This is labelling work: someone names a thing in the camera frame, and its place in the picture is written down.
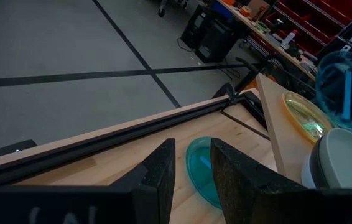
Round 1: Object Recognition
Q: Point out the white bottle red cap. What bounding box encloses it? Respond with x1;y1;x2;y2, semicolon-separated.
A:
280;29;298;50

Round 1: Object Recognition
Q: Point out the long wooden bench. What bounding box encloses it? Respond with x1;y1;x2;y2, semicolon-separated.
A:
216;0;317;82

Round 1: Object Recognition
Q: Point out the wooden shelf black metal frame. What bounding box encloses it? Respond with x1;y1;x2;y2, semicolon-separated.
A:
220;73;335;185

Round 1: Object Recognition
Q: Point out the translucent orange plate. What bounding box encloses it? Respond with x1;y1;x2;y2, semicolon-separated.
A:
282;91;335;144

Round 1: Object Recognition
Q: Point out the translucent teal plate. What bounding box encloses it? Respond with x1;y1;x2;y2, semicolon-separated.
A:
315;50;352;144
185;136;223;210

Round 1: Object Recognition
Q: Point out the black computer tower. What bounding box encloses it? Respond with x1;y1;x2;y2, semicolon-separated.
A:
194;21;239;64
180;4;216;49

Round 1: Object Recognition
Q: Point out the rack with red bins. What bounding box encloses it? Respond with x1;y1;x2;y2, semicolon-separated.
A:
264;0;352;47

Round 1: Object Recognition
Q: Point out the blue storage bin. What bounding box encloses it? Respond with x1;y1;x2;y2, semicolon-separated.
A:
211;1;234;19

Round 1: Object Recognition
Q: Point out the mint green plate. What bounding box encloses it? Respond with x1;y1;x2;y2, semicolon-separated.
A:
317;127;352;189

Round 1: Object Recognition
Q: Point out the black clamp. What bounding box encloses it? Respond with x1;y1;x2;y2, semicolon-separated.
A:
212;82;238;108

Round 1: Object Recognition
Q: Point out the brown cardboard box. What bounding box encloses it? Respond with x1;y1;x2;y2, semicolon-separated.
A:
247;0;270;21

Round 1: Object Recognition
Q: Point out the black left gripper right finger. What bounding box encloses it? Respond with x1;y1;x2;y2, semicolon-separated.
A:
210;138;323;224

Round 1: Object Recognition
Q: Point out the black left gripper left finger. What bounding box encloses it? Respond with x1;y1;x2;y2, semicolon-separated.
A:
110;138;177;224

